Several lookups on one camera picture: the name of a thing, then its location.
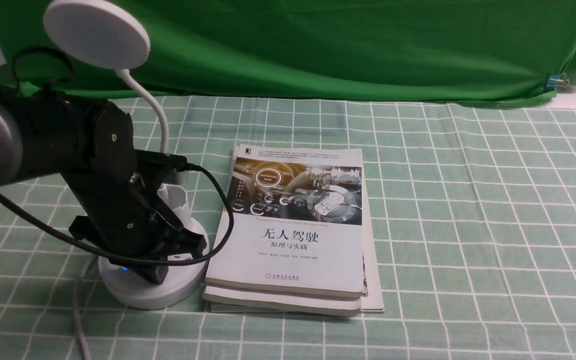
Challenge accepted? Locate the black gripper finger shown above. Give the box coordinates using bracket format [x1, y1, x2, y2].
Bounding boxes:
[126, 263, 169, 285]

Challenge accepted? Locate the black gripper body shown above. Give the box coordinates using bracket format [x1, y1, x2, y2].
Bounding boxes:
[62, 98, 207, 261]

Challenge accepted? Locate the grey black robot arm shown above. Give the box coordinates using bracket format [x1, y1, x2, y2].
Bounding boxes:
[0, 86, 207, 285]

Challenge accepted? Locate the white desk lamp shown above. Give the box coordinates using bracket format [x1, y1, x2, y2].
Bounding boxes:
[42, 0, 208, 310]

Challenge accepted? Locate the top self-driving textbook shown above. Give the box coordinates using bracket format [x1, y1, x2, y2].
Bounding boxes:
[204, 144, 366, 301]

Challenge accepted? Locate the bottom white book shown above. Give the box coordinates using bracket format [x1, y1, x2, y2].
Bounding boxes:
[202, 146, 385, 318]

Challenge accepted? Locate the green backdrop cloth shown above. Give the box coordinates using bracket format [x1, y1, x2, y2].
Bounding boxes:
[0, 0, 576, 109]

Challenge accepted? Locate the blue binder clip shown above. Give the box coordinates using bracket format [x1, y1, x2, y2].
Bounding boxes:
[544, 72, 570, 92]

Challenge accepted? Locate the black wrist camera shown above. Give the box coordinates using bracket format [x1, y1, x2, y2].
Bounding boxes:
[135, 150, 189, 187]

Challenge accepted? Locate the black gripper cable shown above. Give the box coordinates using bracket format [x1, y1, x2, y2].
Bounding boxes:
[0, 46, 236, 267]

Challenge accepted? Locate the white lamp power cord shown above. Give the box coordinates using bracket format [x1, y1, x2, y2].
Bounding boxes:
[72, 254, 99, 360]

